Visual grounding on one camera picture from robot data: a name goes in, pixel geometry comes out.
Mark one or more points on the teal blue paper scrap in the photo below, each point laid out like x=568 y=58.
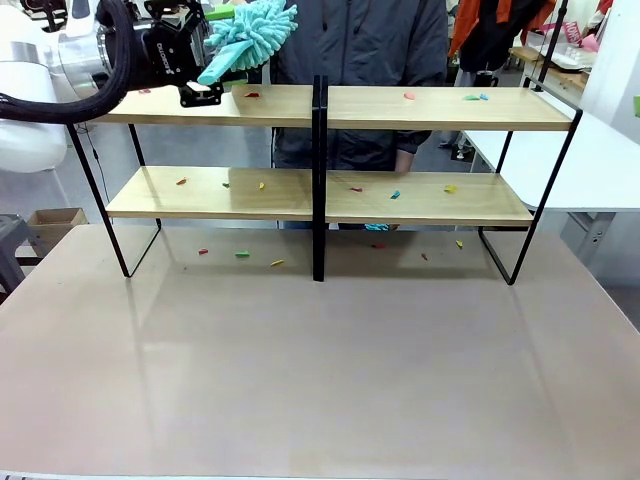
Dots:
x=395 y=194

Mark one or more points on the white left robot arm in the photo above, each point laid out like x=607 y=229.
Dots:
x=25 y=75

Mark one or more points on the grey metal stool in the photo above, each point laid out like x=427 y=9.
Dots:
x=12 y=245

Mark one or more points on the teal fluffy duster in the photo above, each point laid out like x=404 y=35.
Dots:
x=381 y=227

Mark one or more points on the black stand pole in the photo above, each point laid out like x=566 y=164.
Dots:
x=553 y=40

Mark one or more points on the teal microfiber duster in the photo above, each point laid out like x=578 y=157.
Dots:
x=250 y=30

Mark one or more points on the pink sign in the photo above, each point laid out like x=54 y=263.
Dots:
x=580 y=36

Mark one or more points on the brown cardboard box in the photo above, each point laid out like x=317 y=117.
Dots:
x=55 y=225

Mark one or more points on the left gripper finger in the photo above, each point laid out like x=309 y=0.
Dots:
x=202 y=97
x=175 y=11

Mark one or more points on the wooden background table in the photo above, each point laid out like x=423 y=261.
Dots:
x=565 y=67

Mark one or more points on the salmon orange paper scrap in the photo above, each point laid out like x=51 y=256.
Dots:
x=410 y=95

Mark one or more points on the person in orange jacket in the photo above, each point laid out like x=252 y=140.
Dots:
x=470 y=25

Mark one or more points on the person in dark grey jacket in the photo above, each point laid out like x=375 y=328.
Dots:
x=370 y=45

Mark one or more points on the black mug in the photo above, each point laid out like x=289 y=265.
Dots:
x=485 y=79

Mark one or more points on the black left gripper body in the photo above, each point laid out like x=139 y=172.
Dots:
x=172 y=55

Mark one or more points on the person's left hand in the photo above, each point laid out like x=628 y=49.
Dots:
x=405 y=162

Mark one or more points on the white table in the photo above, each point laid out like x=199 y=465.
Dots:
x=595 y=165

